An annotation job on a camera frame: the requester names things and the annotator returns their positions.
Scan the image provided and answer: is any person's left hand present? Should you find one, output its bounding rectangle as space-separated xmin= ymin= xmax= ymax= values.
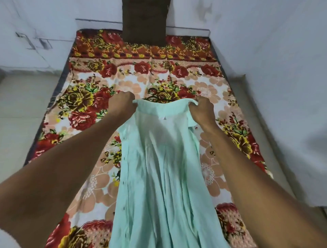
xmin=108 ymin=91 xmax=138 ymax=126

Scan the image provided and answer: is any person's right hand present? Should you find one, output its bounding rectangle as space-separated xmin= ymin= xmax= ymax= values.
xmin=188 ymin=96 xmax=218 ymax=132

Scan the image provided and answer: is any mint green shirt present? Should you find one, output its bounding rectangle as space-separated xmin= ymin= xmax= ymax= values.
xmin=108 ymin=98 xmax=230 ymax=248

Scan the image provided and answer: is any person's left forearm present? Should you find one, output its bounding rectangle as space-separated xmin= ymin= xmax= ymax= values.
xmin=0 ymin=119 xmax=133 ymax=248

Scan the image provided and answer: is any person's right forearm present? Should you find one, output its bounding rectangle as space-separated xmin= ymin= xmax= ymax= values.
xmin=204 ymin=124 xmax=327 ymax=248

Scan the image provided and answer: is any floral bedsheet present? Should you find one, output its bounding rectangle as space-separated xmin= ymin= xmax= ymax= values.
xmin=24 ymin=28 xmax=274 ymax=248

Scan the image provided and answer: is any dark mattress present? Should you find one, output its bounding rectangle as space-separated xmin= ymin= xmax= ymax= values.
xmin=23 ymin=28 xmax=77 ymax=167

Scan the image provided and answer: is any dark brown pillow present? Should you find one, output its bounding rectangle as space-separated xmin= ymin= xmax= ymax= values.
xmin=122 ymin=0 xmax=171 ymax=47

